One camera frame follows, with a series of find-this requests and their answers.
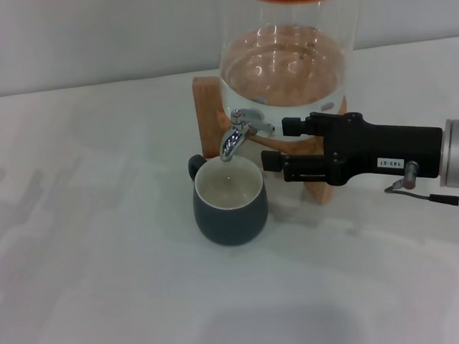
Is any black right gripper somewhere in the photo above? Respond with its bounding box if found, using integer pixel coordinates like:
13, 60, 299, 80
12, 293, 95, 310
260, 109, 446, 189

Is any chrome metal faucet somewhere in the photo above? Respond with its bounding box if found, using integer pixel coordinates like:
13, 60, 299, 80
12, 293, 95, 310
218, 106, 277, 162

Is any dark cup with white inside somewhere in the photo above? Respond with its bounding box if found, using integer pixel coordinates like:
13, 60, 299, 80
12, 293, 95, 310
187, 151, 271, 249

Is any clear glass water dispenser jar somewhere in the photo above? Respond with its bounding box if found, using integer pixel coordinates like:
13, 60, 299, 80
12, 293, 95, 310
215, 0, 366, 143

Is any wooden dispenser stand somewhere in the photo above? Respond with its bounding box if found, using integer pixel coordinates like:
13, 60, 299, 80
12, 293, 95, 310
191, 71, 351, 211

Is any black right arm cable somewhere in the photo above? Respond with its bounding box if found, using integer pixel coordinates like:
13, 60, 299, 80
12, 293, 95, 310
382, 158, 459, 212

